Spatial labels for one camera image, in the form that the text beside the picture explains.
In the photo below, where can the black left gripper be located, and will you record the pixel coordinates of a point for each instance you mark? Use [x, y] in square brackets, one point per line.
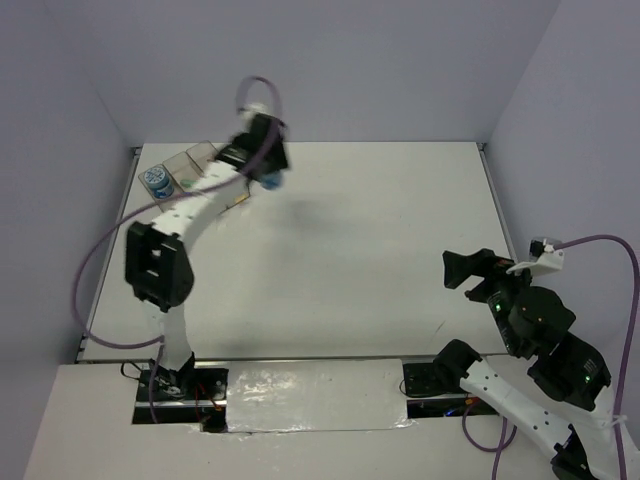
[278, 160]

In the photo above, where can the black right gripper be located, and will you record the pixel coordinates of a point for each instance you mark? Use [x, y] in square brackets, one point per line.
[483, 261]

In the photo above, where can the blue ink jar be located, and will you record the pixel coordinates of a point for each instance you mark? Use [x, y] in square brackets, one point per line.
[158, 181]
[272, 181]

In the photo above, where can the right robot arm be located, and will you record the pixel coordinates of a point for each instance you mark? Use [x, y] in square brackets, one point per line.
[585, 438]

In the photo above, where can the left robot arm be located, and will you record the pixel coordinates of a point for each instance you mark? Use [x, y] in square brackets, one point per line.
[157, 263]

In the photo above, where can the clear three-compartment organizer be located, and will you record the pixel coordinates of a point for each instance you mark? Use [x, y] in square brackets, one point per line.
[197, 162]

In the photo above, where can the silver tape sheet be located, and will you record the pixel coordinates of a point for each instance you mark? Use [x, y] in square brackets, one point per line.
[315, 396]

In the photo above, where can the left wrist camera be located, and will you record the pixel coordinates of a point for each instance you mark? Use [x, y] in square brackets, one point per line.
[248, 111]

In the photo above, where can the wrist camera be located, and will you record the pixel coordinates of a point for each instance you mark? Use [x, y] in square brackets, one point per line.
[248, 111]
[545, 257]

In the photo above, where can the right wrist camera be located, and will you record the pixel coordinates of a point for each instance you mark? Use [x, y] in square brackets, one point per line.
[545, 257]

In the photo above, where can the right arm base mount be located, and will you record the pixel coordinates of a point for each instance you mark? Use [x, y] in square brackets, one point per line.
[432, 387]

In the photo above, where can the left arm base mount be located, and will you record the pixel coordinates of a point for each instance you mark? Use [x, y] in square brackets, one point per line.
[202, 403]

